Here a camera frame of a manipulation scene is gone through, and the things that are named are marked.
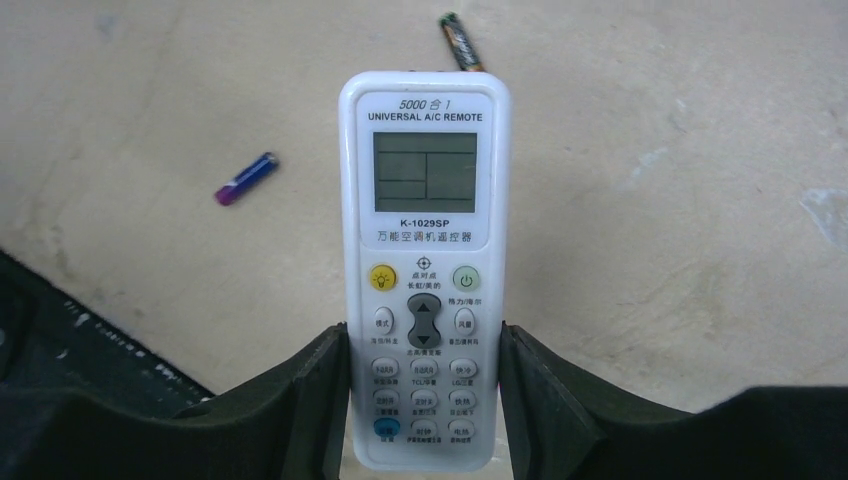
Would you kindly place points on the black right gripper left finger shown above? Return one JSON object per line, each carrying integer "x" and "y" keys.
{"x": 286, "y": 423}

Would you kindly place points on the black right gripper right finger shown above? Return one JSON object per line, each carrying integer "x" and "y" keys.
{"x": 564, "y": 422}

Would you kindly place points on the blue purple AAA battery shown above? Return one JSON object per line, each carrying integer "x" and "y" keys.
{"x": 247, "y": 179}

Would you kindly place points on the white universal AC remote control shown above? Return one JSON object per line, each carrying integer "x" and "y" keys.
{"x": 425, "y": 168}

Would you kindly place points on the black green gold AAA battery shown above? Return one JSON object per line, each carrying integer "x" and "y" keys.
{"x": 460, "y": 43}

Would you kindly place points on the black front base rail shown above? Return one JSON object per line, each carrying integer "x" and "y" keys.
{"x": 50, "y": 340}

